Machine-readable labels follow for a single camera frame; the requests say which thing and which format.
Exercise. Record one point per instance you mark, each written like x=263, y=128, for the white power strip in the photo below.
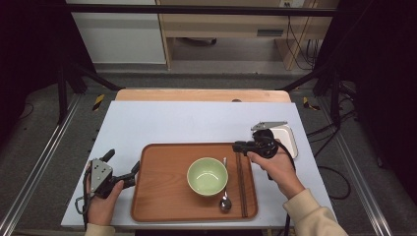
x=291, y=3

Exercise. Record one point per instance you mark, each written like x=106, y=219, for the dark wooden chopstick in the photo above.
x=244, y=187
x=240, y=187

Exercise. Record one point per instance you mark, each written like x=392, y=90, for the metal floor rail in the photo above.
x=357, y=170
x=39, y=164

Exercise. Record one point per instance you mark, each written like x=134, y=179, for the white cabinet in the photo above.
x=121, y=39

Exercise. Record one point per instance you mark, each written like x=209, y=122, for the black metal stand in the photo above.
x=334, y=95
x=62, y=91

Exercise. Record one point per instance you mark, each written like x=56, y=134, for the black curtain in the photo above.
x=32, y=39
x=383, y=65

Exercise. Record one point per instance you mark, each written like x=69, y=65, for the person's right hand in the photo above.
x=280, y=170

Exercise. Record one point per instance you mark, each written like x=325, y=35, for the person's left hand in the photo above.
x=101, y=209

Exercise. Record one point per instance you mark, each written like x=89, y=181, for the light wooden desk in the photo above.
x=229, y=24

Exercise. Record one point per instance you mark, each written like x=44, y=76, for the green bowl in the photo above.
x=207, y=177

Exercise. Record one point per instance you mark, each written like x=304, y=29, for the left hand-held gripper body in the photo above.
x=100, y=177

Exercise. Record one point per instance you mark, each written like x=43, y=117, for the metal spoon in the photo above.
x=225, y=204

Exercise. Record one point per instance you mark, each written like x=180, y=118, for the black crossbar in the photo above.
x=196, y=10

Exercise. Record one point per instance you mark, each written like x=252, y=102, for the wooden table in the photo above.
x=196, y=95

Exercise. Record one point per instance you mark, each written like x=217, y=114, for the yellow black tape marker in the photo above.
x=308, y=103
x=98, y=102

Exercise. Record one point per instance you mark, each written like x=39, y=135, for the white square dish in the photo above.
x=288, y=141

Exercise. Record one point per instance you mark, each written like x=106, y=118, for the wooden tray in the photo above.
x=164, y=190

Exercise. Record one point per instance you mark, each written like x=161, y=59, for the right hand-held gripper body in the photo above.
x=265, y=144

